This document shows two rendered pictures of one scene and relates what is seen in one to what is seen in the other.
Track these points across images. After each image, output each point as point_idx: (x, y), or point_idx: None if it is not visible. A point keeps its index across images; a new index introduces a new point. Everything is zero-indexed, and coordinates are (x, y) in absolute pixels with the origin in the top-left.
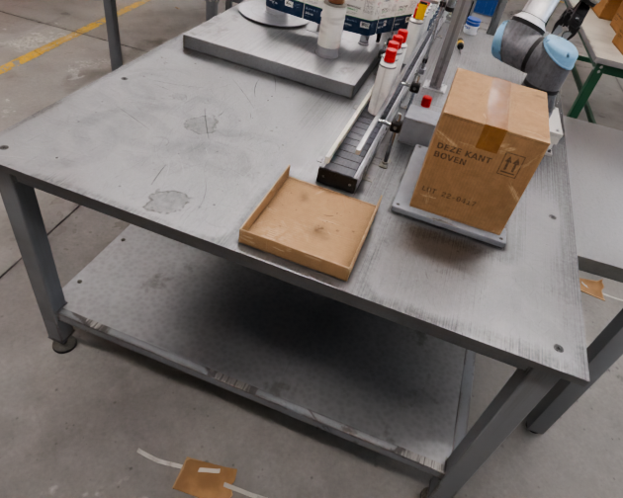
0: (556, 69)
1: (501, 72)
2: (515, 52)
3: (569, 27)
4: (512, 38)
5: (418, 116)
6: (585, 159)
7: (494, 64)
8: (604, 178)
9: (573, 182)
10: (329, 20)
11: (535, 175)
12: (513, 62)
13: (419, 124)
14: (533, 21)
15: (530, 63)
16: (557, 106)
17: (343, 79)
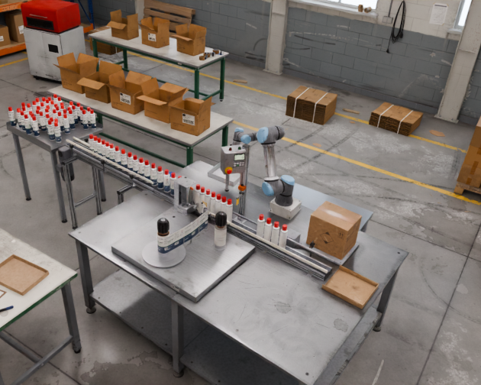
0: (293, 186)
1: (223, 189)
2: (279, 190)
3: None
4: (276, 187)
5: (293, 235)
6: (301, 200)
7: (214, 188)
8: (314, 202)
9: None
10: (224, 234)
11: None
12: (279, 193)
13: (297, 237)
14: (277, 178)
15: (285, 190)
16: (258, 187)
17: (249, 248)
